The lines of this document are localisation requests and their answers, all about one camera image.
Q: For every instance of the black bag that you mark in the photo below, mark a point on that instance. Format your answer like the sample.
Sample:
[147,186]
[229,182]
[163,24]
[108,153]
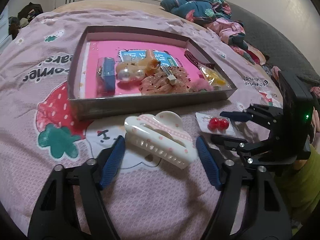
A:
[31,11]

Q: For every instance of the blue rectangular hair clip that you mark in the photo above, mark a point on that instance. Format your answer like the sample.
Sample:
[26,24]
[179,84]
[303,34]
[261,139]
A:
[108,77]

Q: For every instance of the orange hair claw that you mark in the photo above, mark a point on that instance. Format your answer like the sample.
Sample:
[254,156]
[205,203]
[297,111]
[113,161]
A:
[150,65]

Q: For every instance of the dark red hair clip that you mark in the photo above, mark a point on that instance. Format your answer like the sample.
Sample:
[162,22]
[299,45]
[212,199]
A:
[192,57]

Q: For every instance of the tan bed sheet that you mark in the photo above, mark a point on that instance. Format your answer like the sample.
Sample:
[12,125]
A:
[112,6]

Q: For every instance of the red cherry hair clip packet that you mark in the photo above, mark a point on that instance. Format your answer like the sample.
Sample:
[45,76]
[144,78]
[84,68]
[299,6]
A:
[218,124]

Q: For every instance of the pink printed blanket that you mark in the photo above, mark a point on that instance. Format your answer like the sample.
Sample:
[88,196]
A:
[150,205]

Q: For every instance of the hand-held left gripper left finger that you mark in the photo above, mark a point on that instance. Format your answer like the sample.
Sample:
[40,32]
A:
[112,160]

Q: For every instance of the amber pearl hair clip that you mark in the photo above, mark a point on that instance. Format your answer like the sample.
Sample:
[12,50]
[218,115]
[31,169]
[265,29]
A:
[125,76]

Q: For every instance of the yellow accessory in clear bag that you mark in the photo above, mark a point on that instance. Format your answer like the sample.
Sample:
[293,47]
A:
[212,76]

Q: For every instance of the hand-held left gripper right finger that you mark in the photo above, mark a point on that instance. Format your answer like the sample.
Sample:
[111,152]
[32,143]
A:
[207,162]

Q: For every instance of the silver hair clip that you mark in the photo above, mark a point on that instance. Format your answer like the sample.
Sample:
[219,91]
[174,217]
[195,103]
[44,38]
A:
[168,75]

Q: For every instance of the pink sequin scrunchie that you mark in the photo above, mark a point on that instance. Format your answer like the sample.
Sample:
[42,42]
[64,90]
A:
[155,87]

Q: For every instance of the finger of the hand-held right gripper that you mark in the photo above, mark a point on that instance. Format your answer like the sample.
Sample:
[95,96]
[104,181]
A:
[237,116]
[232,145]

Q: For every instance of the grey upholstered headboard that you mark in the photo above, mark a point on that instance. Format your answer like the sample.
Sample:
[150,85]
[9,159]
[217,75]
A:
[287,45]

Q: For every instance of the pink book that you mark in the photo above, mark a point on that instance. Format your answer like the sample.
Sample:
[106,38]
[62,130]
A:
[105,50]

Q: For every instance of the dark floral quilt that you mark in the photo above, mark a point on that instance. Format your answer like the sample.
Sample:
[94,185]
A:
[200,7]

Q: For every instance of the dark clothes pile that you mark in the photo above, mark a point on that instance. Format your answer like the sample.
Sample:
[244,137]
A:
[18,27]

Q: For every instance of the shallow cardboard box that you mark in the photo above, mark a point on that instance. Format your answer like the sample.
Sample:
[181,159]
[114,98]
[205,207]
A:
[125,107]

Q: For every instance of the white drawer cabinet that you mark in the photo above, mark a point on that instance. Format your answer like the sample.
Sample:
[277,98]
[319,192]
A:
[3,30]

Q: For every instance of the white cloud hair claw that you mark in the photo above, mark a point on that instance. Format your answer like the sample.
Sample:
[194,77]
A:
[140,127]

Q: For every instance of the person's right forearm green sleeve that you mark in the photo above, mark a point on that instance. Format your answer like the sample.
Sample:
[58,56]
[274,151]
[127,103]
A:
[300,187]

